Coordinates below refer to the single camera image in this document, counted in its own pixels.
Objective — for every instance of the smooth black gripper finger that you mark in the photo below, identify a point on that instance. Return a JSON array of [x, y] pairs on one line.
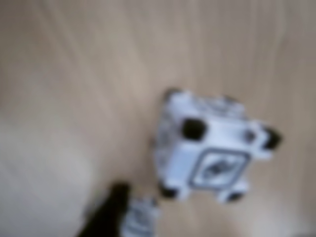
[[106, 212]]

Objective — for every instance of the white cube with diamond glyph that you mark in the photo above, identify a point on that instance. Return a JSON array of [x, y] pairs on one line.
[[140, 217]]

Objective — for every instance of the white cube with lightning glyph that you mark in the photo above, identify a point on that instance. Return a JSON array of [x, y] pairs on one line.
[[214, 148]]

